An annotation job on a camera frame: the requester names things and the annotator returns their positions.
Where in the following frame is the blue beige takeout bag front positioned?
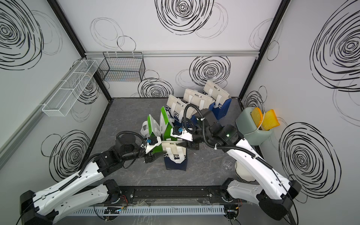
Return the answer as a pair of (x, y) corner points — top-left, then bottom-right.
(162, 141), (188, 171)

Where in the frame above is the green white bag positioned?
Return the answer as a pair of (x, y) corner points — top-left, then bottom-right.
(140, 114), (163, 153)
(159, 106), (177, 141)

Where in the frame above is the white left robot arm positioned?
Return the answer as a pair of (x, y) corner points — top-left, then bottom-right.
(17, 131), (162, 225)

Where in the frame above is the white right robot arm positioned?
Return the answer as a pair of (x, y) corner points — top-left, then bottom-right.
(182, 103), (302, 221)

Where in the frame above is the blue beige bag middle row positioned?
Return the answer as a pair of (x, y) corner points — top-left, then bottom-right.
(183, 89), (215, 110)

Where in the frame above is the blue beige bag back row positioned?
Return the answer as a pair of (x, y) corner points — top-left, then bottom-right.
(202, 81), (231, 120)

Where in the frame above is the blue beige bag first row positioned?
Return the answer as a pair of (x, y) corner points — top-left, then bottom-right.
(165, 95), (188, 126)

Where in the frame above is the clear wine glass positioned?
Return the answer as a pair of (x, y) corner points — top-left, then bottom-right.
(220, 156), (236, 174)

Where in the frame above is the white scalloped plate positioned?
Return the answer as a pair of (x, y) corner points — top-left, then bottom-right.
(235, 161), (256, 182)

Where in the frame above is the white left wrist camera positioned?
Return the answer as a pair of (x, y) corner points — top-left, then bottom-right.
(145, 136), (162, 154)

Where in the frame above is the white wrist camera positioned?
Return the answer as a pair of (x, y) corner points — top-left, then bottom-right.
(145, 136), (162, 154)
(170, 126), (193, 142)

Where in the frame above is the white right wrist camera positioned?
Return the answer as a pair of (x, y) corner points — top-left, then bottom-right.
(170, 126), (193, 142)

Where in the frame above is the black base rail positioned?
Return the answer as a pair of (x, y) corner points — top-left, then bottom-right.
(120, 186), (245, 204)

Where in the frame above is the grey slotted cable duct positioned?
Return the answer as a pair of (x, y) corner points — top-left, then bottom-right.
(71, 205), (226, 217)

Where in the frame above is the aluminium wall rail back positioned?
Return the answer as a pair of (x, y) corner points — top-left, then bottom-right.
(85, 50), (259, 58)

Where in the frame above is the aluminium wall rail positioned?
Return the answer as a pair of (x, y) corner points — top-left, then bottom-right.
(1, 57), (85, 169)
(85, 50), (259, 58)

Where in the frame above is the black wire basket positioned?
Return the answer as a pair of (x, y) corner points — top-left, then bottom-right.
(97, 52), (145, 83)

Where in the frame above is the white wire shelf basket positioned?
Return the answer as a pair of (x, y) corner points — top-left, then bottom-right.
(42, 60), (99, 117)

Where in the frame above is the aluminium wall rail left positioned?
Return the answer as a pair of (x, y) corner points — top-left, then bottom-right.
(1, 57), (85, 169)

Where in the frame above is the black corner frame post right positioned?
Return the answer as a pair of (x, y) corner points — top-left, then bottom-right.
(238, 0), (291, 102)

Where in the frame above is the black corner frame post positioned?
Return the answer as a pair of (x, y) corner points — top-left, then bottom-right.
(238, 0), (291, 102)
(47, 0), (112, 103)

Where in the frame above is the black corner frame post left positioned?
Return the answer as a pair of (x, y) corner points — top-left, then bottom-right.
(47, 0), (112, 103)

